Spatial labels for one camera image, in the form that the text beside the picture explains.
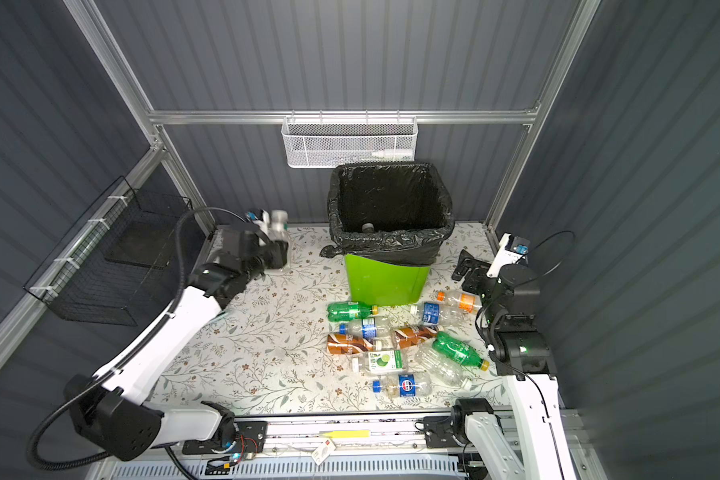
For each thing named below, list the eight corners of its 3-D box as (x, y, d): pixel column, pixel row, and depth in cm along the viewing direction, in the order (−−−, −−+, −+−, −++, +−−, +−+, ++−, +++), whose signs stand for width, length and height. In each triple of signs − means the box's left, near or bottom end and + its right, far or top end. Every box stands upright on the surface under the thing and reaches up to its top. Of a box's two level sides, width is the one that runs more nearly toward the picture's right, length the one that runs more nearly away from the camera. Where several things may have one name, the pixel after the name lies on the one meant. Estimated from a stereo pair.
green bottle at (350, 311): (328, 321, 96) (326, 313, 92) (333, 304, 100) (331, 296, 96) (376, 328, 94) (376, 320, 90) (378, 311, 98) (379, 302, 94)
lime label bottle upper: (352, 373, 85) (352, 369, 82) (353, 354, 88) (352, 349, 86) (409, 373, 85) (410, 369, 82) (407, 354, 88) (408, 349, 86)
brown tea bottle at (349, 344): (328, 357, 89) (326, 349, 84) (329, 342, 92) (327, 334, 87) (380, 356, 89) (381, 349, 84) (380, 342, 92) (381, 334, 87)
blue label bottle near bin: (411, 326, 94) (413, 319, 90) (409, 309, 98) (411, 301, 94) (454, 326, 94) (458, 319, 90) (450, 309, 98) (454, 301, 94)
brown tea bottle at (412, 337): (398, 350, 89) (399, 343, 85) (395, 336, 92) (396, 328, 88) (436, 344, 90) (439, 337, 86) (432, 330, 93) (435, 322, 89)
